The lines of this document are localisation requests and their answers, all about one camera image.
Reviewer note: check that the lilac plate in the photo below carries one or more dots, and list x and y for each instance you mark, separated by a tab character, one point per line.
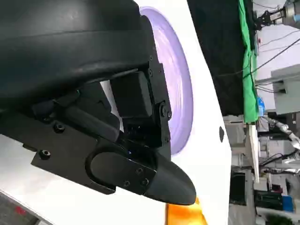
178	93

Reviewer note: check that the black equipment box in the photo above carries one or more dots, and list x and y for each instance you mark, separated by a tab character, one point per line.
268	200

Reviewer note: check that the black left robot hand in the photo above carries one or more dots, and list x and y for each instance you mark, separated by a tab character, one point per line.
65	54

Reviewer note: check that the green cloth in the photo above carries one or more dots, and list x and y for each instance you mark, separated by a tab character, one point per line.
248	89

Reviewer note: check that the black table grommet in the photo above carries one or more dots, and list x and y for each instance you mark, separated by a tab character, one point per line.
221	134

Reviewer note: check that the orange white toy bread roll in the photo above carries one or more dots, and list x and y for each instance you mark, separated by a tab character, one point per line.
185	215

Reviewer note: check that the blue box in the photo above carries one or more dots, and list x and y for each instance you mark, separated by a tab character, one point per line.
287	204

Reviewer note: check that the white board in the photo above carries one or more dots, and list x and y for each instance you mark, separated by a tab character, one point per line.
254	152

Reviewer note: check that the black backdrop cloth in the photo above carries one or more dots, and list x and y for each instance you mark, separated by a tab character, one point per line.
218	47

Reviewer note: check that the grey machine cabinet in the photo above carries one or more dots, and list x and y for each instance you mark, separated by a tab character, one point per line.
287	91

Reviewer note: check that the black monitor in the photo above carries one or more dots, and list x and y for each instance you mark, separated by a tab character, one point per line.
237	188

